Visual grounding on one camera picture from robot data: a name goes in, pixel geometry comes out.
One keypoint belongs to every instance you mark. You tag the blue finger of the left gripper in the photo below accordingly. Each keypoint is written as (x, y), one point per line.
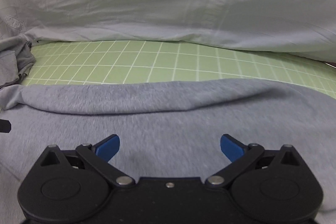
(5, 126)

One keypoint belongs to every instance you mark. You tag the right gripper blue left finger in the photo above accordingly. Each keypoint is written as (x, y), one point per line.
(98, 155)

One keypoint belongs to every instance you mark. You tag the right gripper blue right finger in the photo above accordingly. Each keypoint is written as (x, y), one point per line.
(242, 157)

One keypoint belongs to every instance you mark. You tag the grey sweatshirt garment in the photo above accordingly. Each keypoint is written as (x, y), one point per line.
(167, 129)

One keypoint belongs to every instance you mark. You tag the dark grey crumpled garment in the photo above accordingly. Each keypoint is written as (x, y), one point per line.
(16, 60)

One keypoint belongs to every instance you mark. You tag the green grid bed sheet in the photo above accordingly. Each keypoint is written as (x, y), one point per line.
(128, 62)

